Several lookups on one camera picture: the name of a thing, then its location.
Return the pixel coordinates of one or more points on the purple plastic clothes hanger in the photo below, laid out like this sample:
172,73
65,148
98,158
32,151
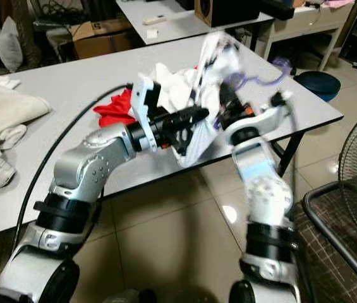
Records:
260,81

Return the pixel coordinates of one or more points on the white T-shirt black print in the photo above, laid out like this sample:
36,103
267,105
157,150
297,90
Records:
222,57

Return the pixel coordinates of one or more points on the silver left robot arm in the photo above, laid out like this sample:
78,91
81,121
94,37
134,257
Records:
96,164

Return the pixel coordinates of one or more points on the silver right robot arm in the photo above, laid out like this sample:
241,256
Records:
266,202

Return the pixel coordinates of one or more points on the red garment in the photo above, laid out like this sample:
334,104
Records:
115,113

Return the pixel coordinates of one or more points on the blue round stool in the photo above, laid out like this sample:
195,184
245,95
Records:
320,85

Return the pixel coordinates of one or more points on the black wooden speaker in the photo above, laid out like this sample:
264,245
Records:
229,11

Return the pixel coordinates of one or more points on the white remote control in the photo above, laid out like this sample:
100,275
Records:
154,20

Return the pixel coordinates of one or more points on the brown cardboard box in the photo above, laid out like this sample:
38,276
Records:
102,44

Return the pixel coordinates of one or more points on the black oblong device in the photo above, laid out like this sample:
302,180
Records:
278,9

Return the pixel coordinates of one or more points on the beige desk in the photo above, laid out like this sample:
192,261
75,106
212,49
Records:
311,19

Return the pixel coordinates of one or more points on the beige folded garment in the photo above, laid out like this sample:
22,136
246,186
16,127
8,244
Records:
7,113

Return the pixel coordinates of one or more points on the pink paper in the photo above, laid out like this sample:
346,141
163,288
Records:
337,3

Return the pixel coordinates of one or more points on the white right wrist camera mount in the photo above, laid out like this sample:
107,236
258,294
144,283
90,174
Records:
263,117

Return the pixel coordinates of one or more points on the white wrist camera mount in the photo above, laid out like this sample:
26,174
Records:
142,104
263,117

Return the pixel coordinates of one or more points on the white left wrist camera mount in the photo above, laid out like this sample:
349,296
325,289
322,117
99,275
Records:
142,104

